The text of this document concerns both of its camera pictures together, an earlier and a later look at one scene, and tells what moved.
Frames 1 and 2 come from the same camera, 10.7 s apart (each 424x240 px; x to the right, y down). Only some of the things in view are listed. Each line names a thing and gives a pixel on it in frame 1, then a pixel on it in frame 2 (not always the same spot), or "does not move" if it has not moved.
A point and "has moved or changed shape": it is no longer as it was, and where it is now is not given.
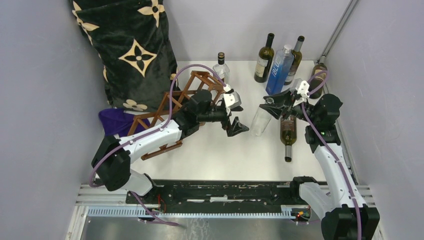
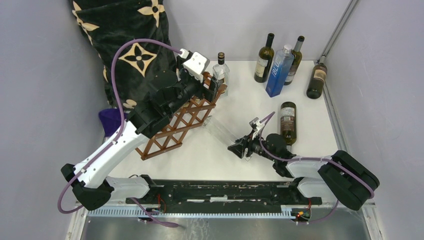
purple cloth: x=116 y=121 does not move
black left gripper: x=236 y=127 → x=203 y=91
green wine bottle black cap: x=264 y=60 does not move
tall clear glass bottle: x=261 y=121 has moved or changed shape
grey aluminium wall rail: x=338 y=29 does not move
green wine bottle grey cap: x=297 y=53 does not move
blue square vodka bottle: x=282 y=63 does not move
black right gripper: x=284 y=98 → x=238 y=148
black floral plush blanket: x=131 y=37 does not move
